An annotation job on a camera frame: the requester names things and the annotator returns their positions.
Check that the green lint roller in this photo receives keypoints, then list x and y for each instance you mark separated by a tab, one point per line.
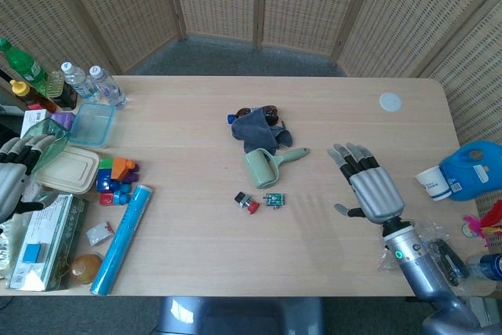
260	168

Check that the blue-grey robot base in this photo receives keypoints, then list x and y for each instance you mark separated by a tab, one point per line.
243	317

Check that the green soda bottle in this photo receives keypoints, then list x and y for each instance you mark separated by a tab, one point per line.
23	64

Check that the colourful feather shuttlecock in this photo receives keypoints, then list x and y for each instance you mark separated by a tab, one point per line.
490	223

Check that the dark blue building block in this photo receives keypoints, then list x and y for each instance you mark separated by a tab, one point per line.
104	183

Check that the small green circuit board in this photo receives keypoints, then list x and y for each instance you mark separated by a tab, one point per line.
275	199

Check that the small blue box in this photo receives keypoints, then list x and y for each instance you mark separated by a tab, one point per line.
33	253

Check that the amber jar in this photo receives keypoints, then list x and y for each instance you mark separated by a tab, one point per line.
84	268

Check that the green tea box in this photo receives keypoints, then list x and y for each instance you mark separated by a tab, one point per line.
55	233

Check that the red emergency stop button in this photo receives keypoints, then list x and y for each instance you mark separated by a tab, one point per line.
251	206

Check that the clear plastic bag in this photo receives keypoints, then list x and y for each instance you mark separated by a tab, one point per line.
431	231

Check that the clear blue food container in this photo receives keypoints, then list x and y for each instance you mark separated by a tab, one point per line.
92	125

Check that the black plastic tool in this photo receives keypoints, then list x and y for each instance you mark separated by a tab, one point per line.
451	262

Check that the small clear packet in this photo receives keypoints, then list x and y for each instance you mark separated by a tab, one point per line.
98	235

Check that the blue drink can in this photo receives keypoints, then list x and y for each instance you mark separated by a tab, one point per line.
490	265

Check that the blue paper roll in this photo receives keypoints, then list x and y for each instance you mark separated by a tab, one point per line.
121	241

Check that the light blue building block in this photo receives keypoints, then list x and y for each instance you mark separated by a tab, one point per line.
124	191

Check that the red building block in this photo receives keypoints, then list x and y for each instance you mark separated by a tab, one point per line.
106	198

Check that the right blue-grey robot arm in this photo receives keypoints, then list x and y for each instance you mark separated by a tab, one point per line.
409	258

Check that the dark oil bottle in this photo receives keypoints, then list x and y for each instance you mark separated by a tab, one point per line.
62	93

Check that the green building block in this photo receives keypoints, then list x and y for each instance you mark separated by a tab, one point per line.
106	163

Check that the purple box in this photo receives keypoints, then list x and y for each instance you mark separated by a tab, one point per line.
64	119

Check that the yellow-capped sauce bottle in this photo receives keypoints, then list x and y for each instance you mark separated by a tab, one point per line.
33	97

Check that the clear water bottle white cap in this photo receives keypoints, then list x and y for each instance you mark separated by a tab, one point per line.
108	88
80	82

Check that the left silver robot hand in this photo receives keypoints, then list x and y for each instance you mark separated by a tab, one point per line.
9	182

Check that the orange building block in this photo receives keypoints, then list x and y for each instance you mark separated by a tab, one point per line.
122	167

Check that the purple building block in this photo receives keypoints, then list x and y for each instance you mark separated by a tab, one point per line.
134	177

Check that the blue detergent jug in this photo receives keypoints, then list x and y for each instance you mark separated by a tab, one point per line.
478	174

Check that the white cardboard box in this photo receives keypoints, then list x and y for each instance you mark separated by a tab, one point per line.
33	117

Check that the beige lunch box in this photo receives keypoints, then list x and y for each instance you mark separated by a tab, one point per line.
68	170

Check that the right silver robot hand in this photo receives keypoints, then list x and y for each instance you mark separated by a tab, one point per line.
372	190

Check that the white paper cup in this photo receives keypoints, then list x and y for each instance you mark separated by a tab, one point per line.
433	184

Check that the grey cloth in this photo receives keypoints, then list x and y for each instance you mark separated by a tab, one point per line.
255	129

